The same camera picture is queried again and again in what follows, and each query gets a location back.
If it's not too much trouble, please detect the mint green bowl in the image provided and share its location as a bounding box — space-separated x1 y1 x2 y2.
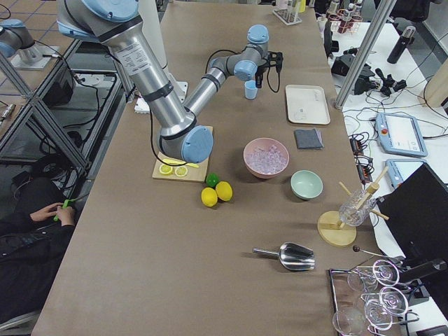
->
290 170 323 200

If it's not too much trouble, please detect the lemon half slice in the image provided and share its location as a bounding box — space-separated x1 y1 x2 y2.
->
174 166 188 177
158 164 174 176

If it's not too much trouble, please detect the beige rabbit tray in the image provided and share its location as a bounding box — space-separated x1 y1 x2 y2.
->
285 84 330 125

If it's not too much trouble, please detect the yellow plastic knife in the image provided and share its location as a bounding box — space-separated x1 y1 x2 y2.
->
162 158 200 168

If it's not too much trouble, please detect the yellow lemon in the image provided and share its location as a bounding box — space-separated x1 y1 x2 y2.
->
215 181 233 202
201 187 218 207

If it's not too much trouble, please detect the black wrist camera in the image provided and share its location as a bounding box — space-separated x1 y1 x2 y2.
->
267 51 284 74

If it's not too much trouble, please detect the person in black clothes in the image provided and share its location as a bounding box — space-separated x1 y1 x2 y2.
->
1 177 76 323

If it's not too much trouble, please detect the aluminium frame post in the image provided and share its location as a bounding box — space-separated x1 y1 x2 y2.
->
335 0 396 110

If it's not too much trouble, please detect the light blue plastic cup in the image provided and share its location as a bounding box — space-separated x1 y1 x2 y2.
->
244 80 258 100

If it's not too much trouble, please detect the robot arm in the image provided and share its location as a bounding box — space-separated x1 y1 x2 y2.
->
57 0 269 163

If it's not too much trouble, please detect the black tray of glasses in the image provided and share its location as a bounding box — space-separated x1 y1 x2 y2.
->
328 257 420 335

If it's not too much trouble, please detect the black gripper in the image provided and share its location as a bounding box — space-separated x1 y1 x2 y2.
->
255 59 267 88

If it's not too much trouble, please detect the dark grey folded cloth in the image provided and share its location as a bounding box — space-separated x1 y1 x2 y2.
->
294 129 324 150

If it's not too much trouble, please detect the pink bowl of ice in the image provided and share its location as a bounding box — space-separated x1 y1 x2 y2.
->
243 138 290 179

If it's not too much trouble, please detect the wooden cutting board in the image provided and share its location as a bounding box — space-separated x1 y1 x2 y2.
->
151 125 214 183

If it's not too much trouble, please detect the black laptop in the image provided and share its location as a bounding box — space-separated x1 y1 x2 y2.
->
377 163 447 263

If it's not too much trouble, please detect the green lime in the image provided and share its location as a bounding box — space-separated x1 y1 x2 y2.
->
205 173 221 188

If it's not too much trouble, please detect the wooden cup tree stand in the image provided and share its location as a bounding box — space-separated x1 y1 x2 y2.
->
317 167 389 247

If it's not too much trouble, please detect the metal ice scoop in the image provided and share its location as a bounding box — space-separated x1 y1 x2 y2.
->
253 242 315 272

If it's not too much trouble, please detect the glass on wooden stand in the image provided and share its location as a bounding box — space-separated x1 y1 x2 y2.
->
339 190 376 227

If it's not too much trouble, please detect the white wire cup rack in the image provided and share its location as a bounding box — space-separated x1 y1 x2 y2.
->
272 0 302 26

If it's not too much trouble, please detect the blue teach pendant tablet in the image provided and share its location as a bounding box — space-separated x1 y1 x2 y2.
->
374 113 428 158

